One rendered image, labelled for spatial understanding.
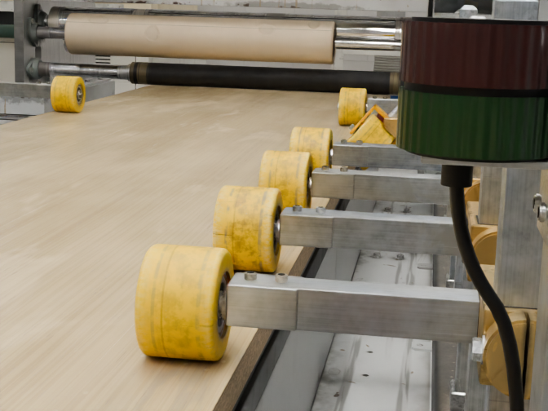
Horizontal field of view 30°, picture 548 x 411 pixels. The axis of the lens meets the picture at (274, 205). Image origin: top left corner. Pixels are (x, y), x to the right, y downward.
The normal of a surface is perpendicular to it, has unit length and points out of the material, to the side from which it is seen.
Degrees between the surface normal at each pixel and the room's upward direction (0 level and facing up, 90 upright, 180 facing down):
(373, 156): 90
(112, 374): 0
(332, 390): 0
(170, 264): 33
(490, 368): 90
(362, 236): 90
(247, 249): 104
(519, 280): 90
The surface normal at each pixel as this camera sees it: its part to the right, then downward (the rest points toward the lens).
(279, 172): -0.11, -0.38
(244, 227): -0.14, -0.07
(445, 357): 0.03, -0.98
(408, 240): -0.15, 0.18
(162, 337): -0.15, 0.54
